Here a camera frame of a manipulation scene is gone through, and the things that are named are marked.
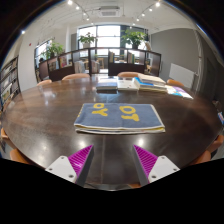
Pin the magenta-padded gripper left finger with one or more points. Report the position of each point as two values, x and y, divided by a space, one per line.
63 168

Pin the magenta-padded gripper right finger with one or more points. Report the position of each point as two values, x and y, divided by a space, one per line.
161 168

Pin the blue towel with yellow letters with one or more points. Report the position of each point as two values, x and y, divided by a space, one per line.
116 120

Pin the light colourful magazine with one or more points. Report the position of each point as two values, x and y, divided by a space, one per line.
171 90

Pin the purple magazine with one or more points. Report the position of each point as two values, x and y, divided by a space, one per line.
184 92

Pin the thick blue-edged book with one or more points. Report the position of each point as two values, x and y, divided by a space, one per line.
150 88

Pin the beige book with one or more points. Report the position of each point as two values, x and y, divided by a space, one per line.
151 78

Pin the white book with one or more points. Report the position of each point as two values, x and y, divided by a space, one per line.
126 85

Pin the orange wooden chairs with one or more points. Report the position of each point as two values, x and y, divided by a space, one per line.
76 76

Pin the dark room divider shelf unit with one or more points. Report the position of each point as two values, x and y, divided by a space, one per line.
126 68

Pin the potted green plant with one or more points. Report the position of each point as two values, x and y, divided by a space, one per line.
87 39
53 49
133 37

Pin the ceiling air conditioner unit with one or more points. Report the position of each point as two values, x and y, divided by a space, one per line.
109 11

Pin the ceiling spot lights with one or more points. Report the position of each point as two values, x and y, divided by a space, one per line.
70 2

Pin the white wall radiator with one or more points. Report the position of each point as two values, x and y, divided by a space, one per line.
181 75

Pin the wall bookshelf with books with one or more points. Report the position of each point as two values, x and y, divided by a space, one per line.
8 83

